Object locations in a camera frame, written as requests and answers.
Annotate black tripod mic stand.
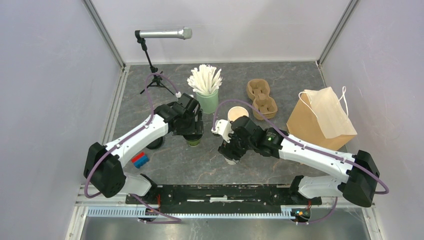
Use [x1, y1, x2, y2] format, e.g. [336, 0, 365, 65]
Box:
[137, 37, 173, 94]

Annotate red and blue block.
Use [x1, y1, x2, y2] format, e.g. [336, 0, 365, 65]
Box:
[131, 152, 150, 169]

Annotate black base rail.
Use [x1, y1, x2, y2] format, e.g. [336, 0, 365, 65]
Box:
[141, 184, 322, 214]

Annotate green straw holder cup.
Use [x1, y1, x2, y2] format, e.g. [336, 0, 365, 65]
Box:
[195, 90, 219, 114]

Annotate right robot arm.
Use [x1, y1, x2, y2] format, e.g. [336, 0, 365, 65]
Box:
[211, 116, 382, 208]

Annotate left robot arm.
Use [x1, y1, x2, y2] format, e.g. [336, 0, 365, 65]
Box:
[83, 93, 204, 204]

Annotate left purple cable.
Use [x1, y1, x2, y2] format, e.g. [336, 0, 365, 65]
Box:
[83, 72, 183, 225]

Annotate stack of white paper cups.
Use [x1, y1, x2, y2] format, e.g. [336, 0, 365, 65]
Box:
[227, 106, 249, 122]

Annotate brown paper bag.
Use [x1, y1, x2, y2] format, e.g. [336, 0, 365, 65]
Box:
[286, 86, 358, 151]

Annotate black plastic cup lid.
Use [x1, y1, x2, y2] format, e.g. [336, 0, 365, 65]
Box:
[183, 134, 203, 142]

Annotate brown cardboard cup carrier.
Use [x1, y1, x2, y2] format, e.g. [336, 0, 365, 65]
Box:
[246, 78, 278, 119]

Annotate silver microphone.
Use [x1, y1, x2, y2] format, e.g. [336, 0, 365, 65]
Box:
[134, 27, 193, 40]

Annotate green paper coffee cup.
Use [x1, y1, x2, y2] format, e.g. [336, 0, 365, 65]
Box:
[187, 139, 201, 147]

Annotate stacked spare black lids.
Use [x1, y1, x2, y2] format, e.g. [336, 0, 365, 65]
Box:
[146, 136, 164, 150]

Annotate white paper straws bundle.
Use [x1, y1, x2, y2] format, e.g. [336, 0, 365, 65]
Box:
[186, 64, 223, 96]

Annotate white paper coffee cup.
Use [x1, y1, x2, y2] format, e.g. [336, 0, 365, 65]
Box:
[225, 158, 238, 165]

